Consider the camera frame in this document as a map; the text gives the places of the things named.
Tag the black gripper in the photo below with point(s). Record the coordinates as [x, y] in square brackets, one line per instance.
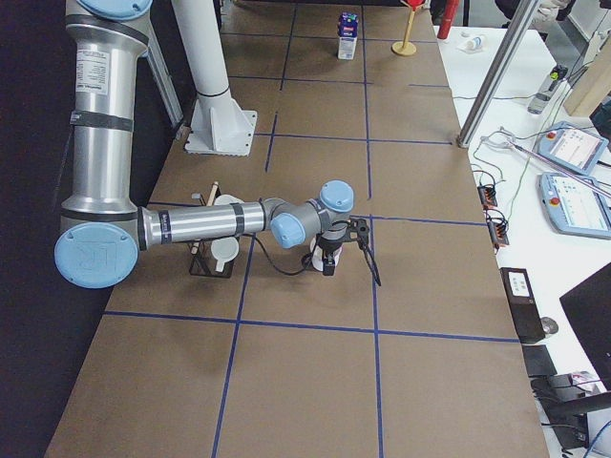
[328, 249]

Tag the white smiley mug black handle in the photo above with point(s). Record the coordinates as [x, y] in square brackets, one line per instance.
[313, 259]

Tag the upper teach pendant tablet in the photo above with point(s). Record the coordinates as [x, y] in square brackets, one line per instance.
[572, 147]

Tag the blue Pascual milk carton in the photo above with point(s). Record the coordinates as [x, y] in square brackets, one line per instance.
[347, 31]

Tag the grey aluminium frame post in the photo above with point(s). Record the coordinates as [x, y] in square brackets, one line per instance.
[513, 36]

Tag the wooden mug tree stand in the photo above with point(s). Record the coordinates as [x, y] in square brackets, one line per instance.
[405, 47]

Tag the metal grabber stick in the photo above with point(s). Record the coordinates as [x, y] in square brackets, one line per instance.
[509, 143]

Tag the red bottle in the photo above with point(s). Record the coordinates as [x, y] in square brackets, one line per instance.
[449, 13]

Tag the black wire mug rack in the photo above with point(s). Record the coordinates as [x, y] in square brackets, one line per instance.
[202, 262]

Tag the white ribbed HOME mug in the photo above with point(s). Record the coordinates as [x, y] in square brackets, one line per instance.
[223, 251]

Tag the lower teach pendant tablet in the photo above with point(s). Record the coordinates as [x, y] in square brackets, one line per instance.
[572, 208]

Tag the black remote box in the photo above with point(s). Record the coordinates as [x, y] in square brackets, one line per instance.
[522, 305]

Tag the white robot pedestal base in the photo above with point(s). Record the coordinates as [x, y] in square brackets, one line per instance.
[219, 126]

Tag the teach pendant tablet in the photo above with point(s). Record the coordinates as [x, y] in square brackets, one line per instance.
[572, 147]
[572, 208]

